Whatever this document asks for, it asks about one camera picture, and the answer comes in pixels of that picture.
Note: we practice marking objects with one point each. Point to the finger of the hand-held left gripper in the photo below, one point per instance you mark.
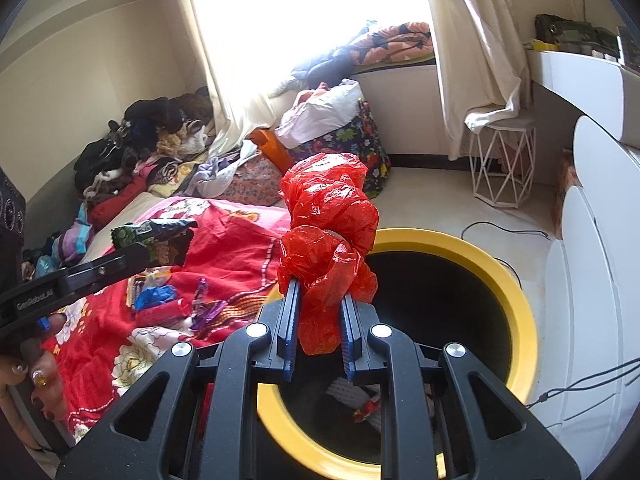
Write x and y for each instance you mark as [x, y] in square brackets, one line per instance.
[110, 270]

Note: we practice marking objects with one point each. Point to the yellow pink snack wrapper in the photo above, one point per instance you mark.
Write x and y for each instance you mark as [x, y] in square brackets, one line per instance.
[155, 276]

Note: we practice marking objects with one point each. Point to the red plastic bag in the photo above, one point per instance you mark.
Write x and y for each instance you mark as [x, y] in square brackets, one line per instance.
[325, 210]

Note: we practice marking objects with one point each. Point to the dinosaur print laundry bag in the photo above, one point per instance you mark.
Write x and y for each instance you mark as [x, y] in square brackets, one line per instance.
[365, 145]

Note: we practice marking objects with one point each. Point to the pink floral bag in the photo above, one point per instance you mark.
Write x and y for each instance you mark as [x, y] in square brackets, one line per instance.
[250, 182]

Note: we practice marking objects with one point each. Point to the red cloth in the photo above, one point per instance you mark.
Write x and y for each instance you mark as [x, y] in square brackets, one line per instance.
[110, 207]

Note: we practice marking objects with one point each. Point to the blue plastic wrapper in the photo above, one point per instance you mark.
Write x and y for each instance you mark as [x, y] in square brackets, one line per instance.
[155, 296]

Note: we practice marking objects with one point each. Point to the clear organiser box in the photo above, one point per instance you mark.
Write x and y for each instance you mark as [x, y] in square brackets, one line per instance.
[629, 47]

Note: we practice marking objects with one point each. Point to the green snack packet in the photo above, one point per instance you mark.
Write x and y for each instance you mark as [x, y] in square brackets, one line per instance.
[150, 230]

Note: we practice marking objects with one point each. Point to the teal clothes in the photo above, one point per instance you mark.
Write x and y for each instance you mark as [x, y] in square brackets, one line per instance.
[42, 262]

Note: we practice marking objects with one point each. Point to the white foam net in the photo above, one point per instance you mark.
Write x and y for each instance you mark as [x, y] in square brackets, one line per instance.
[345, 391]

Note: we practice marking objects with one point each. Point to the striped purple blue cloth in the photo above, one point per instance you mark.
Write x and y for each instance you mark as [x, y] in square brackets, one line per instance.
[75, 240]

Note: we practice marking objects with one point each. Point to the white plastic bag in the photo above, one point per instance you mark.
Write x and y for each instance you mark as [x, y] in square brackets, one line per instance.
[320, 115]

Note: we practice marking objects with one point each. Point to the dark jacket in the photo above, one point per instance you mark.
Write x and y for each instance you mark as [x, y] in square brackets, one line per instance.
[325, 67]

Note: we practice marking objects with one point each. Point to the purple wrapper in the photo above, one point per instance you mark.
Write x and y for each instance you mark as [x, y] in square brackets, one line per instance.
[207, 310]

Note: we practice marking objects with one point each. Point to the person's left hand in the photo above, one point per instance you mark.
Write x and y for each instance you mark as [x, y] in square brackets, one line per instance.
[50, 390]

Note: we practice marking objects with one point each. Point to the window with dark frame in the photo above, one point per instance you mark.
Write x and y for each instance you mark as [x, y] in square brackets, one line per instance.
[360, 10]

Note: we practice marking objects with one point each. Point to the orange bag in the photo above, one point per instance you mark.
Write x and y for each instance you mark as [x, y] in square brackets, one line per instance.
[272, 152]

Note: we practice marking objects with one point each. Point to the dark bag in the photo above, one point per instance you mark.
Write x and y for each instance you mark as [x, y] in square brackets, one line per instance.
[565, 30]

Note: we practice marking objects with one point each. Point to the yellow item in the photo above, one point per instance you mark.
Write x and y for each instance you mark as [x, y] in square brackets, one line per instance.
[542, 45]

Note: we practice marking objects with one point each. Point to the pile of dark clothes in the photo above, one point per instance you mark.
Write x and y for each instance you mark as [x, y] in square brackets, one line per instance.
[150, 115]

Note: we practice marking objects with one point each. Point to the thick cream curtain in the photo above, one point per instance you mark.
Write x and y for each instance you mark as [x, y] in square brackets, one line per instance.
[475, 60]

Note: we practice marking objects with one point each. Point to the yellow-rimmed black trash bin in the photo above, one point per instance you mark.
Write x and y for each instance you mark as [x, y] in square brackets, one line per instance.
[520, 320]

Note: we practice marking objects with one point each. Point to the orange white fluffy cloth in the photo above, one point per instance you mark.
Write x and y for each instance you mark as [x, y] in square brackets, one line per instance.
[182, 137]

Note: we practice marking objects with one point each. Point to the grey padded headboard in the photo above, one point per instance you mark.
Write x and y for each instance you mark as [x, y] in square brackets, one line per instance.
[50, 210]

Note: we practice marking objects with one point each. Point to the white lilac clothes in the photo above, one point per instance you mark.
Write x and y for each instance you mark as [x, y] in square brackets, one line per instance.
[220, 175]

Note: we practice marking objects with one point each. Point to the sheer cream curtain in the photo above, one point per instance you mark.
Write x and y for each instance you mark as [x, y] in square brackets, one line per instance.
[230, 110]

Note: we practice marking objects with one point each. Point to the red floral blanket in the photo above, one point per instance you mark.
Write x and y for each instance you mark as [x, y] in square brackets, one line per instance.
[225, 240]

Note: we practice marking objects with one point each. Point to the brown cardboard box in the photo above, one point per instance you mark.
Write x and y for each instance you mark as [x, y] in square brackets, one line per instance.
[565, 185]

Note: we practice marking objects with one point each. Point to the orange pink cloth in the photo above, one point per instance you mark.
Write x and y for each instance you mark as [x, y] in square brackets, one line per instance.
[310, 95]

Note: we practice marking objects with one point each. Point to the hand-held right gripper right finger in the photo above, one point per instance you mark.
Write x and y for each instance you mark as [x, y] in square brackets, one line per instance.
[351, 360]

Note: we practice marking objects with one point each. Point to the bed with beige sheet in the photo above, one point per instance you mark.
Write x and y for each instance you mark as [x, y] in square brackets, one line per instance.
[125, 215]

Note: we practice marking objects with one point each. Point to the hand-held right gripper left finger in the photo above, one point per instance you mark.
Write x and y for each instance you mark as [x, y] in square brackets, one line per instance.
[289, 360]

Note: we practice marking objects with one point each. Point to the red white wrapper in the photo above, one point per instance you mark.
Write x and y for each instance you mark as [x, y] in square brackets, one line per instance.
[365, 412]

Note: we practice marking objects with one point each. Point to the white rounded drawer cabinet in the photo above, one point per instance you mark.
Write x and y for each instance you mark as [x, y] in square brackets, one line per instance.
[600, 260]

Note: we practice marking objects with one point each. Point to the yellow brown patterned cloth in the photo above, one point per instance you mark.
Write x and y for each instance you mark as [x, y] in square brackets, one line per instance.
[167, 175]

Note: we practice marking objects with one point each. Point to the white vanity desk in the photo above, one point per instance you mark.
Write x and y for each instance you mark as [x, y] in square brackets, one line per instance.
[590, 90]

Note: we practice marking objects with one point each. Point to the red snack wrapper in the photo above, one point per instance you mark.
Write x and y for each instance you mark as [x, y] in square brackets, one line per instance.
[160, 315]

